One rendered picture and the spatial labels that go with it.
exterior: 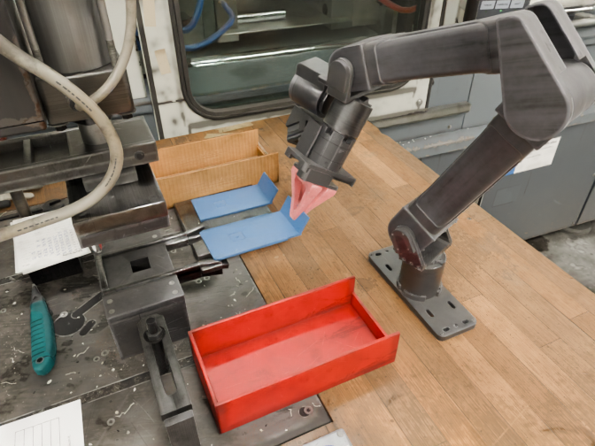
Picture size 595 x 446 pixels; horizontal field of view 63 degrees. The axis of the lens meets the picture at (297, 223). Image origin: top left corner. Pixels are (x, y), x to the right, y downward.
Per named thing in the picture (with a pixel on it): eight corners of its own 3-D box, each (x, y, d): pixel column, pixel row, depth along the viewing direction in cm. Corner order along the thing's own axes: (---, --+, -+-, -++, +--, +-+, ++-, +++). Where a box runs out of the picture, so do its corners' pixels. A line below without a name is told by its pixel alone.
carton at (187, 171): (279, 185, 103) (278, 152, 98) (161, 214, 95) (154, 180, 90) (257, 157, 112) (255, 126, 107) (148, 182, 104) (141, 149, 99)
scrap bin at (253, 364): (395, 361, 66) (400, 333, 63) (220, 434, 58) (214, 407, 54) (351, 303, 75) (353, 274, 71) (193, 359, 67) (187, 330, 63)
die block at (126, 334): (192, 335, 70) (185, 300, 65) (121, 360, 67) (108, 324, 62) (162, 253, 84) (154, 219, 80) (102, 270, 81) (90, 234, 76)
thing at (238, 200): (279, 202, 93) (278, 188, 91) (200, 221, 88) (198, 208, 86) (266, 183, 98) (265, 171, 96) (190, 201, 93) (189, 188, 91)
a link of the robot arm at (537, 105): (317, 50, 64) (566, 5, 42) (359, 36, 69) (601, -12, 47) (337, 140, 69) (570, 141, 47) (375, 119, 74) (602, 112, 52)
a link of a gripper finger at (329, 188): (260, 202, 76) (287, 149, 73) (296, 211, 80) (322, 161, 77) (279, 224, 71) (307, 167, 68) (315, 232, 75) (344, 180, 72)
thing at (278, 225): (309, 233, 75) (310, 217, 73) (214, 260, 69) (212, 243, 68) (289, 210, 80) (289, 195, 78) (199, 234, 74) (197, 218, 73)
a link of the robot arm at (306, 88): (278, 110, 74) (285, 33, 66) (316, 94, 79) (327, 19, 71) (334, 145, 69) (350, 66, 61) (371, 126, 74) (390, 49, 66)
